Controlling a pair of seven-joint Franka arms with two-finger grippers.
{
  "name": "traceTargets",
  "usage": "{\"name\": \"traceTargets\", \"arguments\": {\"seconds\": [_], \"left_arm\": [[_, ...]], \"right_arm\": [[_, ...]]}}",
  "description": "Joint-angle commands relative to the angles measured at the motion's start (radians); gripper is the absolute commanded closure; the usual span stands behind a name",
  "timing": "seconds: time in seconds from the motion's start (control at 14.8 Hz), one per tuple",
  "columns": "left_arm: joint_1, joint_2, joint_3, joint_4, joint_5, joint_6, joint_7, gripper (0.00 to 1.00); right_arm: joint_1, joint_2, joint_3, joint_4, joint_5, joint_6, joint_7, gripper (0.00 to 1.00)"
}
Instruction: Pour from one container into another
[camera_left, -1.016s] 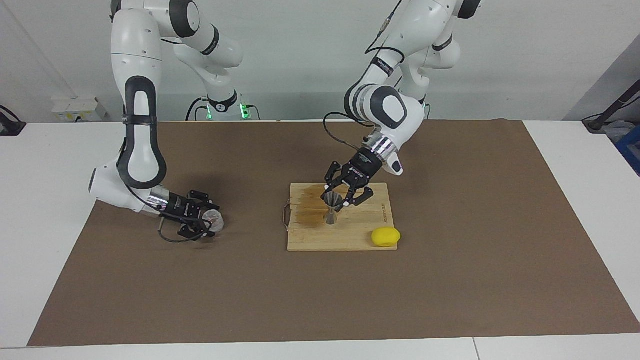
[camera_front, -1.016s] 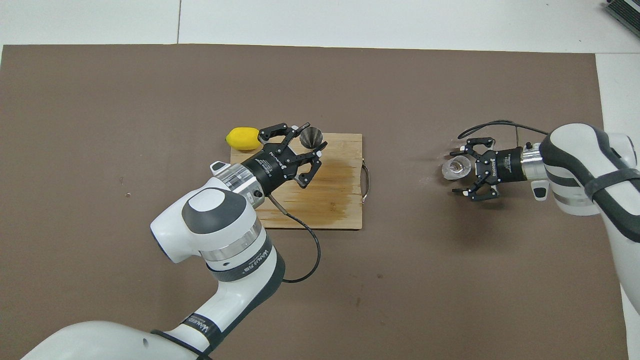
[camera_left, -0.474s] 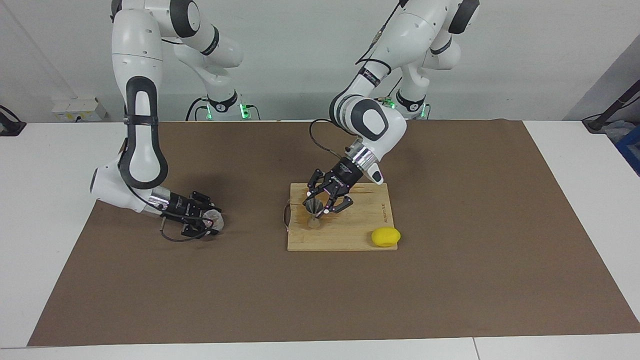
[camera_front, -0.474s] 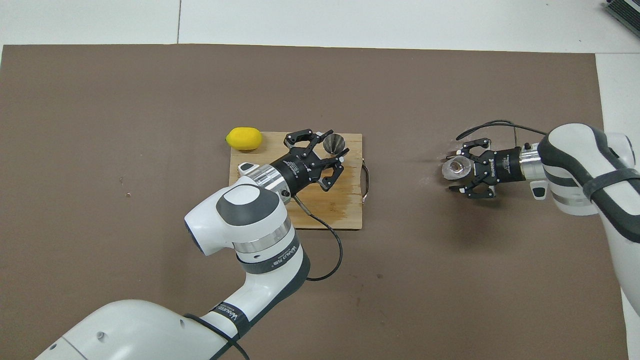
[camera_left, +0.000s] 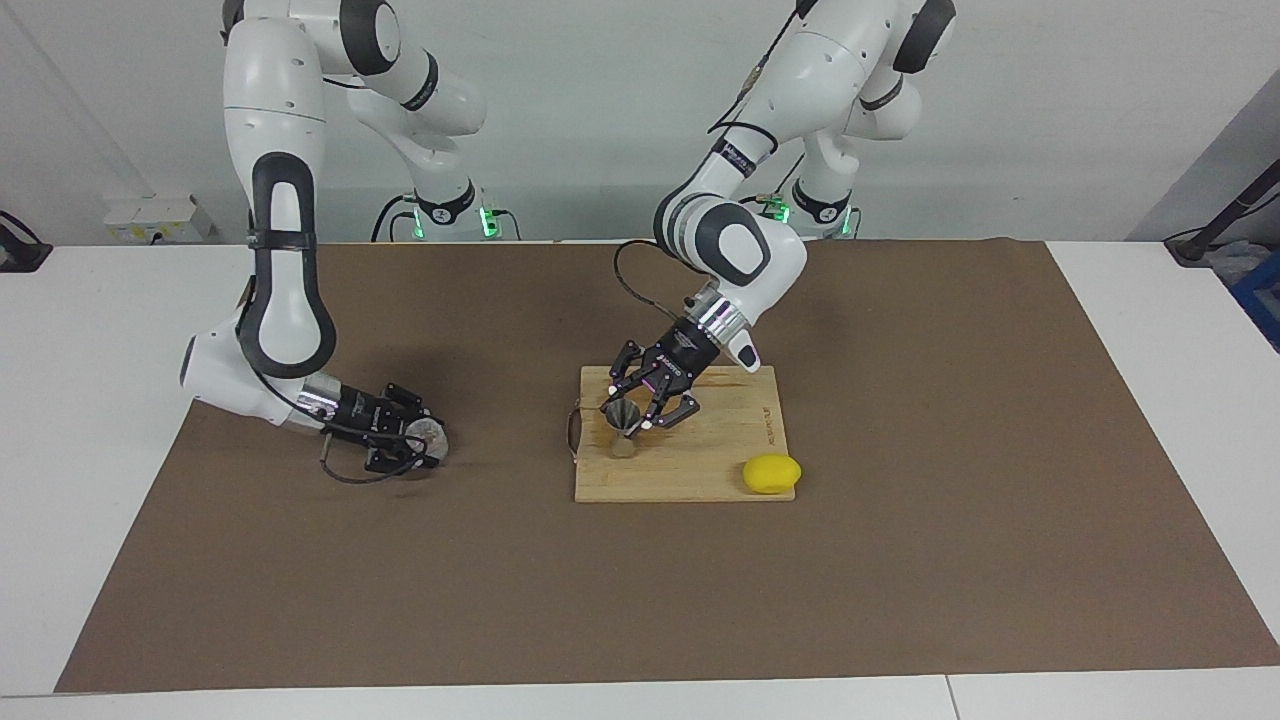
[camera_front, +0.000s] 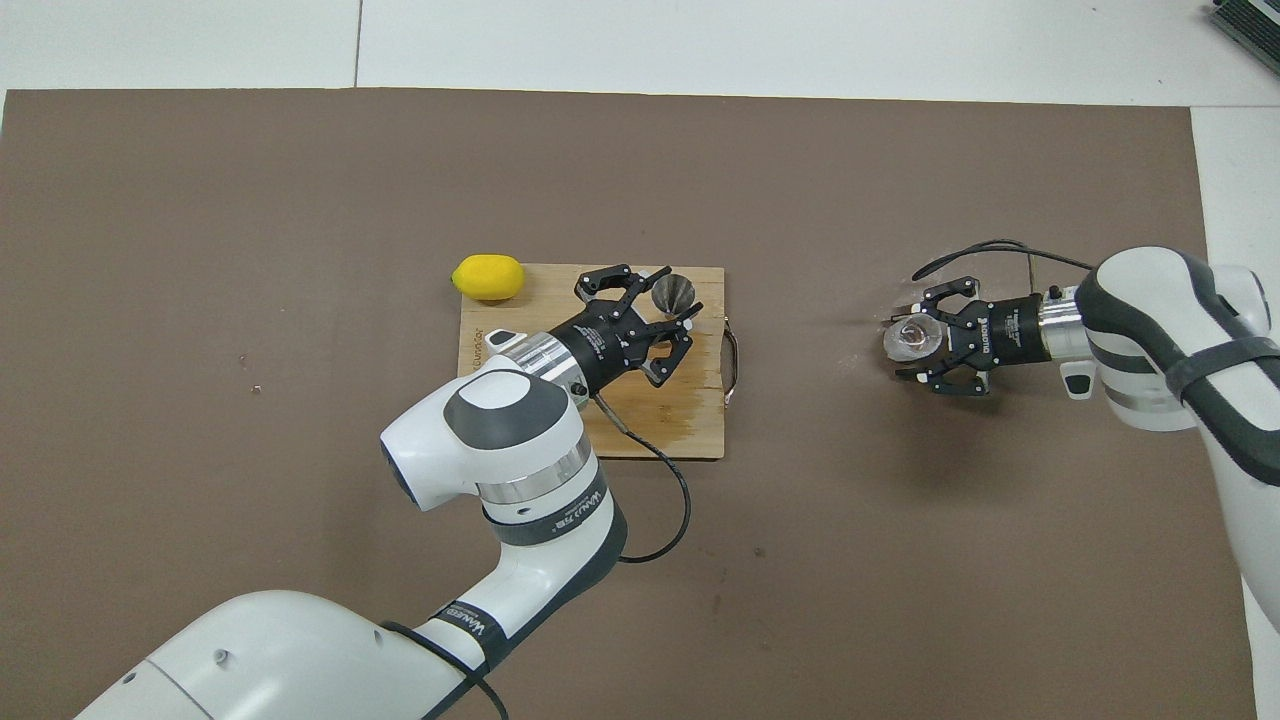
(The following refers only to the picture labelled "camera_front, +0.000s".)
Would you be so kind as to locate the small clear glass cup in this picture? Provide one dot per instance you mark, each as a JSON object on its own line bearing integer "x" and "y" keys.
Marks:
{"x": 910, "y": 340}

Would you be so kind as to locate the steel double jigger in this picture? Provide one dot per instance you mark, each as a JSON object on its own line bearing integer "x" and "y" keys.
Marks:
{"x": 673, "y": 292}

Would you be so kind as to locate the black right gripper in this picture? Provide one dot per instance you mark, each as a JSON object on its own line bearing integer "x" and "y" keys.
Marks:
{"x": 1005, "y": 330}

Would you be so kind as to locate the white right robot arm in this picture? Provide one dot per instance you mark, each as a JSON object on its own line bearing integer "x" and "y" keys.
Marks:
{"x": 1150, "y": 300}

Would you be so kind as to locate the brown table mat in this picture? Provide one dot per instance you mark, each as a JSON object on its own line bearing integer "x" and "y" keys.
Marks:
{"x": 900, "y": 600}

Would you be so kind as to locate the wooden cutting board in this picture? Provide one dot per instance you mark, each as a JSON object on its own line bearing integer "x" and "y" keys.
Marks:
{"x": 545, "y": 300}

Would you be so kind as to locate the yellow lemon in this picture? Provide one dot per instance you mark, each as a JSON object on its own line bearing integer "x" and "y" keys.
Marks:
{"x": 488, "y": 277}

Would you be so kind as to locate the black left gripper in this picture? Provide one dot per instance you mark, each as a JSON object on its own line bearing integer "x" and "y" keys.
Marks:
{"x": 605, "y": 345}

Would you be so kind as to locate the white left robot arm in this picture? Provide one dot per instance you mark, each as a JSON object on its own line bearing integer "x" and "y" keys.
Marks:
{"x": 300, "y": 650}

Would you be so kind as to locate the grey ribbed device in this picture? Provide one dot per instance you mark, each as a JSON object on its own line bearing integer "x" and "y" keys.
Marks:
{"x": 1250, "y": 25}

